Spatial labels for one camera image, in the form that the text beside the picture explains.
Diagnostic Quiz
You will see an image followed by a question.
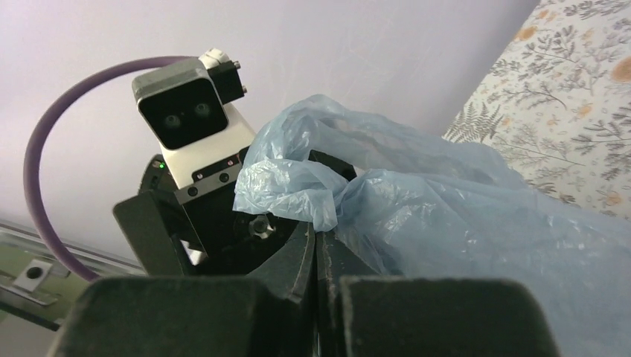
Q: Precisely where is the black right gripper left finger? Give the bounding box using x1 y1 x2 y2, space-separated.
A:
49 222 316 356

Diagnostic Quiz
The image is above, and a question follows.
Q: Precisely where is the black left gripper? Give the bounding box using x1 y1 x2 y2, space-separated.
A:
113 147 313 276

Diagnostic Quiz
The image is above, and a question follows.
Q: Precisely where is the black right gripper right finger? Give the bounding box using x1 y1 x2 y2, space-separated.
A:
315 233 560 356

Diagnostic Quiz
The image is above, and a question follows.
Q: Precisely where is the light blue plastic trash bag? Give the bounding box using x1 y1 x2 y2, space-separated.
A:
233 95 630 356

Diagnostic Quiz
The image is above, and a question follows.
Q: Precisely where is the floral patterned table mat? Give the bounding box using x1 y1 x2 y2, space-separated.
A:
445 1 630 219

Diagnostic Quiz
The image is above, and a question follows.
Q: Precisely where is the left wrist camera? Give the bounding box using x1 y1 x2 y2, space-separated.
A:
132 48 255 188

